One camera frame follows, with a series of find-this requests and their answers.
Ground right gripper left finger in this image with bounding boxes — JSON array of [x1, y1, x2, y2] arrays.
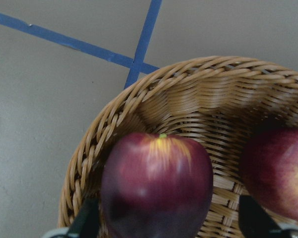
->
[[67, 198, 99, 238]]

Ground red apple with yellow spot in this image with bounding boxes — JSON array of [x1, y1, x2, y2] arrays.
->
[[239, 128, 298, 221]]

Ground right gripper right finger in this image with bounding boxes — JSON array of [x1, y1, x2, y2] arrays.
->
[[238, 195, 283, 238]]

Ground wicker basket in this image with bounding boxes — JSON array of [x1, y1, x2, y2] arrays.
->
[[58, 56, 298, 238]]

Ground dark red apple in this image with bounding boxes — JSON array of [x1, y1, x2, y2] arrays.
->
[[101, 133, 213, 238]]

